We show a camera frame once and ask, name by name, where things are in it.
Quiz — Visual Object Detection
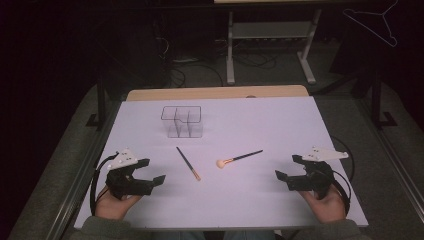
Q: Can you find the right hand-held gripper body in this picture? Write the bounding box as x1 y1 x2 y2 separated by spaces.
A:
287 145 349 200

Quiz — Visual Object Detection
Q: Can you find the person's left hand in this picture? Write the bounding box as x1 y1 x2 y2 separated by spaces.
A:
94 186 143 221

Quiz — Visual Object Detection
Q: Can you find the white metal desk frame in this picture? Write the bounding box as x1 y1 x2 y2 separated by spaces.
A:
213 0 324 86

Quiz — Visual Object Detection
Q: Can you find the thin dark makeup brush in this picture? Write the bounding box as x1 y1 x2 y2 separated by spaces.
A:
175 146 202 182

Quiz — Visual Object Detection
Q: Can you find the white power strip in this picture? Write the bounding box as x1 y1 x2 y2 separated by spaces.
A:
172 57 200 65

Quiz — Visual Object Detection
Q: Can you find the white wire clothes hanger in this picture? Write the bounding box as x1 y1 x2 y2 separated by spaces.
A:
342 0 400 48

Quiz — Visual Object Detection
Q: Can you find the person's right hand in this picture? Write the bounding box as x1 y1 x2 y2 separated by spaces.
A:
298 184 348 224

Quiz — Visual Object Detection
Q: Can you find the black metal stand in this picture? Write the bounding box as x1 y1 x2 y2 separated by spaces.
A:
85 75 108 132
370 71 398 130

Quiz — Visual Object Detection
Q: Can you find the round-headed makeup brush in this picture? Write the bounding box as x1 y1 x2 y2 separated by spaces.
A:
215 149 264 170

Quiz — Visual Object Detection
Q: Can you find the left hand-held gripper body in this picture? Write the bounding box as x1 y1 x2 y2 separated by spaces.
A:
105 148 154 200

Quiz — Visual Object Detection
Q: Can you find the black floor cable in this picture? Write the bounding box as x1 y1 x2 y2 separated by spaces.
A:
232 49 278 70
166 61 225 88

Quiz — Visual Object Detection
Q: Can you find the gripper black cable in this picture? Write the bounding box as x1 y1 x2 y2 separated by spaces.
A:
89 152 120 217
329 135 356 215

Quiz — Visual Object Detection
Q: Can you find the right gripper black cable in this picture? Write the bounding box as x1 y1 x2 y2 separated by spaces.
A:
329 135 356 215

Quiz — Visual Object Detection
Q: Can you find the clear plastic divided organizer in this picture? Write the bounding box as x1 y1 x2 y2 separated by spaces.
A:
160 105 204 139

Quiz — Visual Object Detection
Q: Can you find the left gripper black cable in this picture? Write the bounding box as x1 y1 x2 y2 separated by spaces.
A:
89 152 120 217

